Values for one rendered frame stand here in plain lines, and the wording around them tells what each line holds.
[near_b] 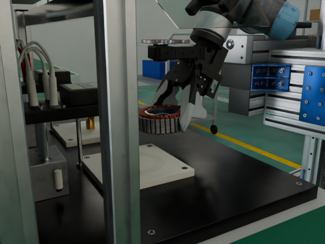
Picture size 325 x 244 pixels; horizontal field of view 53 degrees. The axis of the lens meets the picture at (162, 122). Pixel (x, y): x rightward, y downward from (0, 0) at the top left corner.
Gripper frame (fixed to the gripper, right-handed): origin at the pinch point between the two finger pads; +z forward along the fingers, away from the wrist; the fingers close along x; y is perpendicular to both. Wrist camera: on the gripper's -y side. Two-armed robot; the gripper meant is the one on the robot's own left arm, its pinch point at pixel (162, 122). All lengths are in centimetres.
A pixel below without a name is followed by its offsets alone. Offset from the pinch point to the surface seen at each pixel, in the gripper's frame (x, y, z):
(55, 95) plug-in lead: -11.5, -25.0, 2.3
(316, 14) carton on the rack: 396, 504, -329
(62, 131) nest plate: 16.4, -13.1, 11.0
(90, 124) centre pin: 14.8, -8.4, 7.2
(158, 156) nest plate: -7.9, -3.1, 5.9
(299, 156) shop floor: 108, 211, -18
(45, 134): -11.1, -24.1, 7.9
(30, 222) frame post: -28.7, -27.1, 12.3
